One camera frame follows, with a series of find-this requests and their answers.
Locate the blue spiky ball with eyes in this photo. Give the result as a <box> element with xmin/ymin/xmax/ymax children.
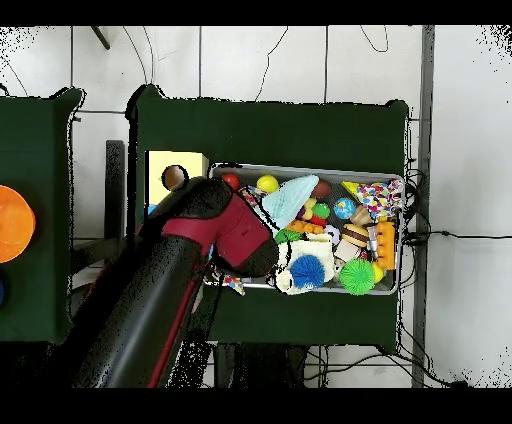
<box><xmin>289</xmin><ymin>254</ymin><xmax>326</xmax><ymax>290</ymax></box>

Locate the green spiky ball with eyes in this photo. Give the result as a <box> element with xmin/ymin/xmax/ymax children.
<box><xmin>338</xmin><ymin>258</ymin><xmax>377</xmax><ymax>296</ymax></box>

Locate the long black floor cable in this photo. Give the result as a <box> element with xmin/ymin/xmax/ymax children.
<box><xmin>403</xmin><ymin>229</ymin><xmax>512</xmax><ymax>246</ymax></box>

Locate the orange bowl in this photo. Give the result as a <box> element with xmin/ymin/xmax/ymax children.
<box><xmin>0</xmin><ymin>184</ymin><xmax>37</xmax><ymax>264</ymax></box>

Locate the brown toy football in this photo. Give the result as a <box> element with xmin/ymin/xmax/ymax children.
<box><xmin>310</xmin><ymin>179</ymin><xmax>333</xmax><ymax>200</ymax></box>

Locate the wooden three-hole box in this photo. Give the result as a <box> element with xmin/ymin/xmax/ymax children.
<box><xmin>144</xmin><ymin>150</ymin><xmax>210</xmax><ymax>219</ymax></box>

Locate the globe print ball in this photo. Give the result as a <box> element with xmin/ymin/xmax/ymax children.
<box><xmin>333</xmin><ymin>197</ymin><xmax>357</xmax><ymax>221</ymax></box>

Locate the wire mesh bin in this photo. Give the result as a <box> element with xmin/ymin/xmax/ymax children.
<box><xmin>201</xmin><ymin>161</ymin><xmax>407</xmax><ymax>297</ymax></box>

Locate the black panel stand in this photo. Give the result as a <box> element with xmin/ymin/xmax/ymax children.
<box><xmin>104</xmin><ymin>139</ymin><xmax>126</xmax><ymax>257</ymax></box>

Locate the orange ladder-shaped block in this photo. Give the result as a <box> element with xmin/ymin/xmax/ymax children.
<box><xmin>375</xmin><ymin>220</ymin><xmax>397</xmax><ymax>271</ymax></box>

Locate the orange studded building brick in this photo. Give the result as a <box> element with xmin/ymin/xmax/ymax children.
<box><xmin>285</xmin><ymin>219</ymin><xmax>325</xmax><ymax>236</ymax></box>

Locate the dark green side tablecloth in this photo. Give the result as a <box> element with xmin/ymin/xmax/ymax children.
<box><xmin>0</xmin><ymin>86</ymin><xmax>93</xmax><ymax>346</ymax></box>

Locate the cream waffle cloth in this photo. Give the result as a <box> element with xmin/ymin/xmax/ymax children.
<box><xmin>274</xmin><ymin>232</ymin><xmax>337</xmax><ymax>296</ymax></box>

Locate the mint green cloth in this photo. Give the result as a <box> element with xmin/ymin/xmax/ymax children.
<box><xmin>255</xmin><ymin>174</ymin><xmax>320</xmax><ymax>235</ymax></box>

